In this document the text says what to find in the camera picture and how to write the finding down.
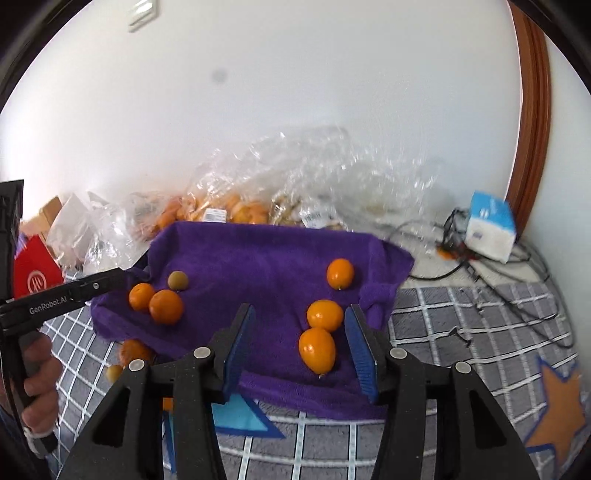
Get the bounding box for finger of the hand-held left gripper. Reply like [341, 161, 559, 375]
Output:
[76, 267, 151, 304]

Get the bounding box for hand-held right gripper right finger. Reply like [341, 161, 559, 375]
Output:
[344, 303, 541, 480]

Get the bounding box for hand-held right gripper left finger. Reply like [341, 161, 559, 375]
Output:
[58, 303, 257, 480]

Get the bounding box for oblong orange citrus fruit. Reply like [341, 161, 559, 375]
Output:
[298, 328, 336, 376]

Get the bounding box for purple towel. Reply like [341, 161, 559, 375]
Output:
[90, 220, 415, 421]

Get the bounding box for person's left hand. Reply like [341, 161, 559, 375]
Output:
[22, 335, 64, 433]

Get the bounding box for red paper bag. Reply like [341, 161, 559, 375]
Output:
[14, 234, 64, 301]

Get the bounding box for clear plastic bag with fruit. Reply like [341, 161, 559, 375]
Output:
[90, 191, 185, 268]

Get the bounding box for white plastic bag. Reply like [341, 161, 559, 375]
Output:
[48, 193, 109, 268]

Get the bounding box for grey checked tablecloth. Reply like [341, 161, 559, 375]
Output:
[41, 268, 587, 480]

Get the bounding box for labelled clear bag of oranges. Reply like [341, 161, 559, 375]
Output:
[185, 152, 278, 227]

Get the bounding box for large crumpled clear plastic bag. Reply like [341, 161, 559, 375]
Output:
[272, 124, 444, 232]

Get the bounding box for white and blue box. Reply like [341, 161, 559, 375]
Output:
[464, 191, 517, 264]

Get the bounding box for tangled black cables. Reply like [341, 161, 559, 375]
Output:
[388, 208, 573, 347]

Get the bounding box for white wall light switch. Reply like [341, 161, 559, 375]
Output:
[128, 0, 160, 32]

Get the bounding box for brown wooden door frame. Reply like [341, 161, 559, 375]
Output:
[507, 2, 552, 227]

